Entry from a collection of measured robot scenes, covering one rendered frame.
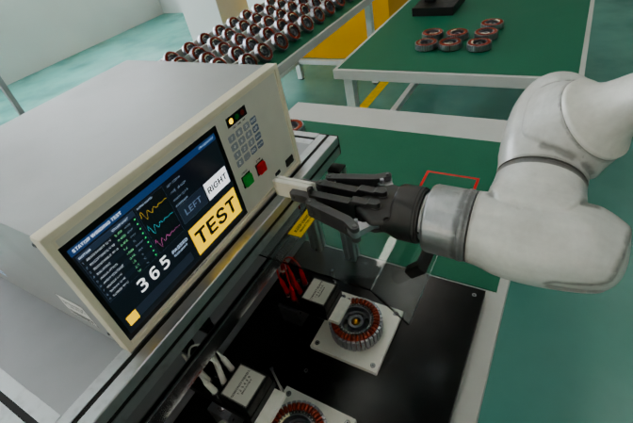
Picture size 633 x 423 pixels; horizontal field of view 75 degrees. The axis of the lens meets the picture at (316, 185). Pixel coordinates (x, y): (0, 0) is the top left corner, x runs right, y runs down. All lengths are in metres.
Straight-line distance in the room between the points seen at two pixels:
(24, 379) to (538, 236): 0.64
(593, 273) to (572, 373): 1.36
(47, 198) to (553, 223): 0.56
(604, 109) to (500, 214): 0.15
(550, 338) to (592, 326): 0.17
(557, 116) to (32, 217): 0.59
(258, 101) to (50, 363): 0.47
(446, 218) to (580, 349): 1.45
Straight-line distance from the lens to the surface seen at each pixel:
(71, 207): 0.52
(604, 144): 0.55
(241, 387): 0.76
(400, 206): 0.52
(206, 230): 0.64
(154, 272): 0.59
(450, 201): 0.51
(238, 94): 0.65
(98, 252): 0.53
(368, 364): 0.89
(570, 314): 1.99
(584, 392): 1.82
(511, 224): 0.49
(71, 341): 0.69
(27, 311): 0.78
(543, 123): 0.55
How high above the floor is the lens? 1.56
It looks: 37 degrees down
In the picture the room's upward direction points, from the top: 13 degrees counter-clockwise
